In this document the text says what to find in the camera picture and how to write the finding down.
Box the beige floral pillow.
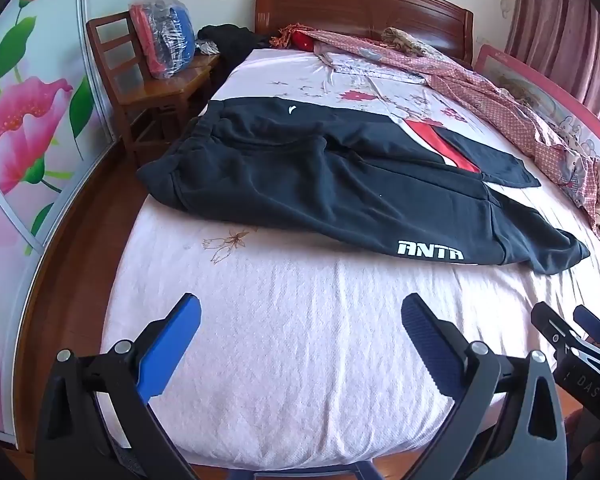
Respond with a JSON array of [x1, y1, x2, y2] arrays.
[[382, 26, 452, 59]]

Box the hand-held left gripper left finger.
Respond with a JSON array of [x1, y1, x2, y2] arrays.
[[34, 292, 203, 480]]

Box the pink curtain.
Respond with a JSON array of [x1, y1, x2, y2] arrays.
[[504, 0, 600, 117]]

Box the red pillow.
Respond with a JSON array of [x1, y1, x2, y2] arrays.
[[291, 30, 327, 52]]

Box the orange fringed cloth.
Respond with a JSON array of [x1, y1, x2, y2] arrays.
[[269, 23, 302, 49]]

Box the floral bed sheet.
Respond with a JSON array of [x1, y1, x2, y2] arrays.
[[207, 47, 600, 281]]

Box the black pants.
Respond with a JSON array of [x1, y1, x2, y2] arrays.
[[136, 96, 591, 276]]

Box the pink patterned quilt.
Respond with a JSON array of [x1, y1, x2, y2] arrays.
[[280, 25, 600, 253]]

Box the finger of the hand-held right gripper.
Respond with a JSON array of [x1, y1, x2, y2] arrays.
[[530, 302, 582, 362], [572, 304, 600, 347]]

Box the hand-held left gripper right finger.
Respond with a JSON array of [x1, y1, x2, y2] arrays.
[[401, 292, 569, 480]]

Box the white floral folded sheet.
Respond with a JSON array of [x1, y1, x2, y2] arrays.
[[320, 50, 429, 84]]

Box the pink bed guard rail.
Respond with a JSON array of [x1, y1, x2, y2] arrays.
[[472, 44, 600, 143]]

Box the wooden chair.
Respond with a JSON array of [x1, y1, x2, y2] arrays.
[[85, 10, 222, 169]]

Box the wooden bed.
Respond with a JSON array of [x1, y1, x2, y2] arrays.
[[100, 0, 600, 472]]

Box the clear plastic bag of clothes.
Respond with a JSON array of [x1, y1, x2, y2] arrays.
[[128, 0, 197, 80]]

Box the black clothes pile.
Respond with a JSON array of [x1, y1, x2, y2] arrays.
[[197, 23, 272, 57]]

